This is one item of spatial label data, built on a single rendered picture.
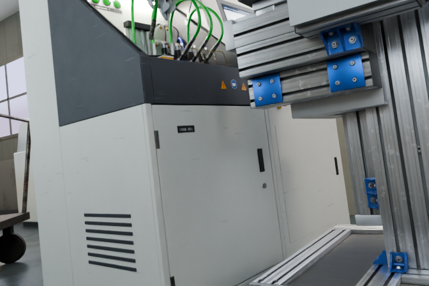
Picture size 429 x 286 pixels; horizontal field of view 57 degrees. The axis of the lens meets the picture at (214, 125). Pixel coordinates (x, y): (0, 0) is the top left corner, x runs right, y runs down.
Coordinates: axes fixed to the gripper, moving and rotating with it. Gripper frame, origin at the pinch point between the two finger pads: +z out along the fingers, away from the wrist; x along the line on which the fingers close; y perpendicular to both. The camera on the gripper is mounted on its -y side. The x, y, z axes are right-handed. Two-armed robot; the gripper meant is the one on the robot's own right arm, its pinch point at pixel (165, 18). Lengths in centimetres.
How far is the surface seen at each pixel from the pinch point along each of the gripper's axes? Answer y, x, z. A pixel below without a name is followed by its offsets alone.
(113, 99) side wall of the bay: 6, -35, 38
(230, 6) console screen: -9, 60, -21
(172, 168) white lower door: 23, -26, 64
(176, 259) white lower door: 24, -29, 93
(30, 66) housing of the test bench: -56, -35, 11
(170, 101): 23, -24, 41
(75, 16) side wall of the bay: -13.9, -34.8, 1.3
